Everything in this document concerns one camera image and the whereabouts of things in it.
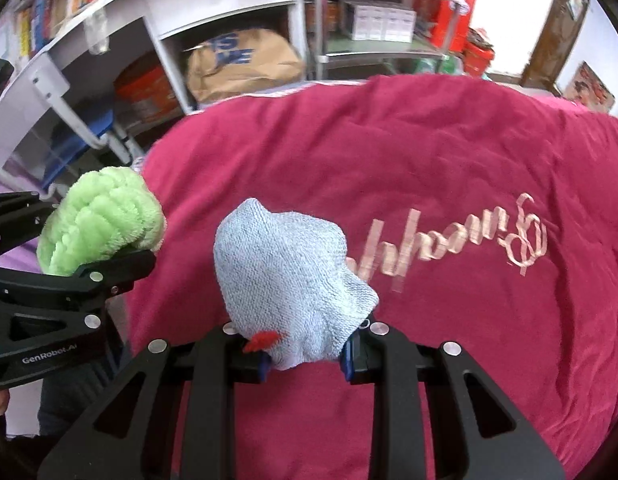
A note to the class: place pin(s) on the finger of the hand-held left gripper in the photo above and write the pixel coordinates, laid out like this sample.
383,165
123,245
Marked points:
19,210
134,262

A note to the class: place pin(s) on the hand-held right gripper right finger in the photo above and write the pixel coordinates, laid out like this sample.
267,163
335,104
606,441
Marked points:
346,362

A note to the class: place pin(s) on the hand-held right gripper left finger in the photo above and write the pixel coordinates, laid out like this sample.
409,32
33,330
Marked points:
261,367

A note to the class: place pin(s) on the fluffy green sock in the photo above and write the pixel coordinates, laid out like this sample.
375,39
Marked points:
99,220

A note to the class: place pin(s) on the light blue knit sock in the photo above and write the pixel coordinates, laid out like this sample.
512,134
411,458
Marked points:
289,280

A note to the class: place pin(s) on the dark grey pants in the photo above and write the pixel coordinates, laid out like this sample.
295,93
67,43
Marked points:
84,395

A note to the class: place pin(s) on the blue plastic bin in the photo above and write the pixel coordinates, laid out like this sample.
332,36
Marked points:
79,145

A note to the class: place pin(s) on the orange box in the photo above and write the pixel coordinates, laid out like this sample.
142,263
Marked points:
149,92

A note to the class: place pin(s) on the row of books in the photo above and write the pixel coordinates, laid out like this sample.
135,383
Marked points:
54,5

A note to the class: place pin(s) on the dark red embroidered blanket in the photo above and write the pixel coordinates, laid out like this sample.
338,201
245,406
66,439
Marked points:
439,160

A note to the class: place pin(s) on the brown paper bag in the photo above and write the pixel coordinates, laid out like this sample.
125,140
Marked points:
239,65

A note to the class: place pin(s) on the metal storage shelf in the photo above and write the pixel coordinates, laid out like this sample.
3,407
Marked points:
229,2

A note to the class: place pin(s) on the metal shelf rack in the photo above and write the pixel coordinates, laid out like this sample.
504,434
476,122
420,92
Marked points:
319,20

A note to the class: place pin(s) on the row of white boxes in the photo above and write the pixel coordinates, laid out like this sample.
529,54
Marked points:
379,22

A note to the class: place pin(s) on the stack of orange red boxes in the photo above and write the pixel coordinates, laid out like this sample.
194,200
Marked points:
449,15

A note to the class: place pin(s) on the wall poster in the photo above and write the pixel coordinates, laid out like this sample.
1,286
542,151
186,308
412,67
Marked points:
589,87

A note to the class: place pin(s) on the wooden door frame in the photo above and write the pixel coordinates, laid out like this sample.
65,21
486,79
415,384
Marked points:
554,30

